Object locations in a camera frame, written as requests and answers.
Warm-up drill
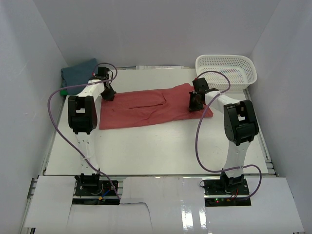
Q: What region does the red t shirt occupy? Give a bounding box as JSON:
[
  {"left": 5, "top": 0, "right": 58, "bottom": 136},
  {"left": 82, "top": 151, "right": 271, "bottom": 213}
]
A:
[{"left": 99, "top": 83, "right": 203, "bottom": 130}]

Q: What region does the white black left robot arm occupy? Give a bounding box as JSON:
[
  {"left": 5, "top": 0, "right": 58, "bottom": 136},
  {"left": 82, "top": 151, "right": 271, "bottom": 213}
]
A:
[{"left": 68, "top": 67, "right": 115, "bottom": 195}]

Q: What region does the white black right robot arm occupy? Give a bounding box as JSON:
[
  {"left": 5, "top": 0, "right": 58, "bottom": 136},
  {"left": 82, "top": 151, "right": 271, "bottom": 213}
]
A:
[{"left": 189, "top": 78, "right": 259, "bottom": 195}]

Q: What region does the folded blue t shirt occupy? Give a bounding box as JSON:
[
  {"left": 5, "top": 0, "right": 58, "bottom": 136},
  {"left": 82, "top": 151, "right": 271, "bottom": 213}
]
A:
[{"left": 61, "top": 58, "right": 98, "bottom": 87}]

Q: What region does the folded green t shirt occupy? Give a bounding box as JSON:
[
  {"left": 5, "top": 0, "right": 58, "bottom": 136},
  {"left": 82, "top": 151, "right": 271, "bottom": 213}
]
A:
[{"left": 59, "top": 89, "right": 68, "bottom": 96}]

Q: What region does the white perforated plastic basket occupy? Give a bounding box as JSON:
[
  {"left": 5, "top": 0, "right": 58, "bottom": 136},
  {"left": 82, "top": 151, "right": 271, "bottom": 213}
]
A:
[{"left": 195, "top": 55, "right": 257, "bottom": 90}]

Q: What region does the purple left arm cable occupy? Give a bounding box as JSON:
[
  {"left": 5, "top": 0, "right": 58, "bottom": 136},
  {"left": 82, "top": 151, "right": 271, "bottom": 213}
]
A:
[{"left": 47, "top": 62, "right": 121, "bottom": 200}]

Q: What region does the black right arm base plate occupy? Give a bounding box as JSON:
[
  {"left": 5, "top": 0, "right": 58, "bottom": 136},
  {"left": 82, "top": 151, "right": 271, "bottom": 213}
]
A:
[{"left": 199, "top": 179, "right": 252, "bottom": 207}]

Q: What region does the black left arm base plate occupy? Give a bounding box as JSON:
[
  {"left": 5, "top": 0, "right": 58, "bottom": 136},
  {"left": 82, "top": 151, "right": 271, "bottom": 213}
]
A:
[{"left": 72, "top": 180, "right": 120, "bottom": 205}]

